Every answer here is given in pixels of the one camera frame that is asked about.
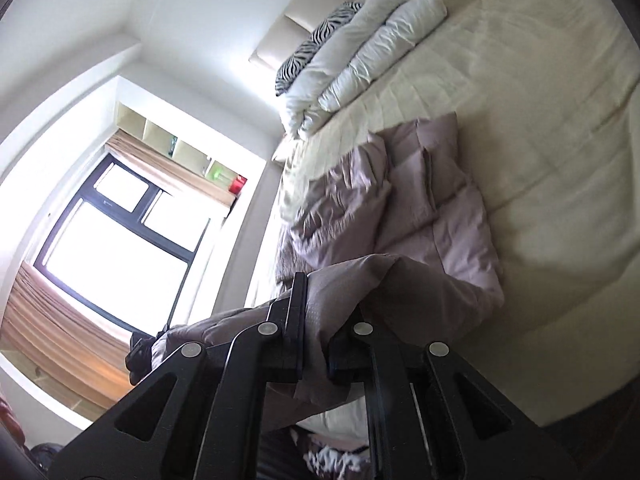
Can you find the green ornament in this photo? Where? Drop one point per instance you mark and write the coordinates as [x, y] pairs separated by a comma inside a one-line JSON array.
[[215, 171]]

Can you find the black white patterned cloth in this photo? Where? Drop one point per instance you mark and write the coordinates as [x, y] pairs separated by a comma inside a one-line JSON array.
[[330, 460]]

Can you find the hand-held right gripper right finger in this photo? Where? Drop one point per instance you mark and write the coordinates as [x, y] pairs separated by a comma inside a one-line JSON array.
[[345, 360]]

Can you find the cream padded headboard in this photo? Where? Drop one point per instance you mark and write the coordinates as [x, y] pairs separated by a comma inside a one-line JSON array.
[[282, 42]]

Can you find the beige curtain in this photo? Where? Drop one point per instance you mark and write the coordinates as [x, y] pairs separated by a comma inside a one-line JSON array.
[[175, 175], [55, 325]]

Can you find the red box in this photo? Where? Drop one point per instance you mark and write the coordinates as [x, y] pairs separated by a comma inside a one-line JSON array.
[[238, 184]]

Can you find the white folded duvet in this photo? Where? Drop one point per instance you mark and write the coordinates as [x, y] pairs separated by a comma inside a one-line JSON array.
[[350, 65]]

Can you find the black framed window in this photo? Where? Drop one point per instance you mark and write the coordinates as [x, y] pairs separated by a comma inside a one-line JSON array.
[[115, 240]]

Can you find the zebra print pillow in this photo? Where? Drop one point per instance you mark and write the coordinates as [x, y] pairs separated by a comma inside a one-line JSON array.
[[320, 35]]

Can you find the bed with beige sheet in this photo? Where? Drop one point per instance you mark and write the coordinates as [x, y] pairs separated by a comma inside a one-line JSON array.
[[550, 110]]

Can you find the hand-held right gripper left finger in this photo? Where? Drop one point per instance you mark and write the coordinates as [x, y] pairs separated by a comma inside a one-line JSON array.
[[299, 320]]

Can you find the cream wall shelf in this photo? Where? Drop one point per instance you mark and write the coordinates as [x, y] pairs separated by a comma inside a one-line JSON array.
[[160, 132]]

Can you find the mauve quilted down jacket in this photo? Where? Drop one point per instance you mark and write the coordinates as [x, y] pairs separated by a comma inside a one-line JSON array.
[[425, 210]]

